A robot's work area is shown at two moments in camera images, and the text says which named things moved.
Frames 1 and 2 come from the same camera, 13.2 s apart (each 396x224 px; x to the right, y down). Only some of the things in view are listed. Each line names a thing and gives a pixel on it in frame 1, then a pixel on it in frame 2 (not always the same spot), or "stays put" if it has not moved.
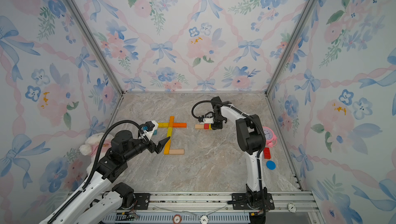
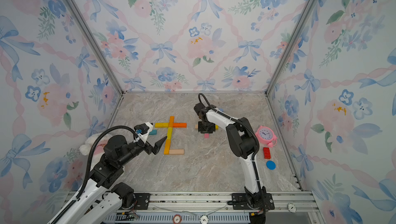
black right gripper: x=214 y=126 -> x=200 y=128
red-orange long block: x=180 y=125 stays put
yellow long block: x=163 y=125 stays put
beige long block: x=177 y=152 stays put
